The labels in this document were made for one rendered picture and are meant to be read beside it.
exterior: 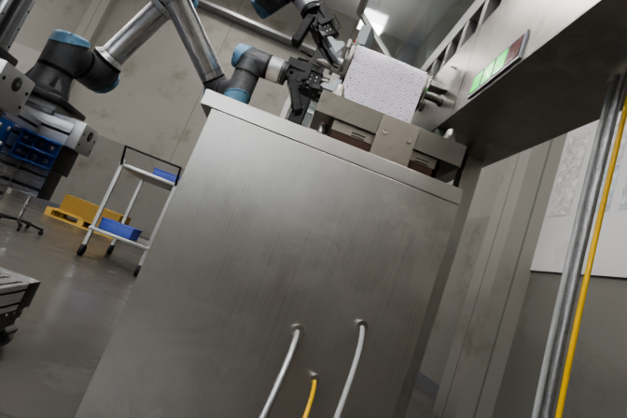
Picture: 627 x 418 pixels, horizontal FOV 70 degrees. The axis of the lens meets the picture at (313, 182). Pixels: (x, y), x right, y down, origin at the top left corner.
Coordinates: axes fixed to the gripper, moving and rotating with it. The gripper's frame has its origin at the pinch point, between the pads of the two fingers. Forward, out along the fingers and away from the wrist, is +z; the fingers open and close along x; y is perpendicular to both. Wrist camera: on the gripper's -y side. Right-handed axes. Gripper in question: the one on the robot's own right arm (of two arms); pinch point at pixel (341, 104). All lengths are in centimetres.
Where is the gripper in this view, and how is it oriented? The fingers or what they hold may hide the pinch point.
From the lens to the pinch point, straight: 138.6
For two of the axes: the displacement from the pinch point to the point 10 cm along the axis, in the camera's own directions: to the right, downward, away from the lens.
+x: -1.0, 1.6, 9.8
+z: 9.3, 3.6, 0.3
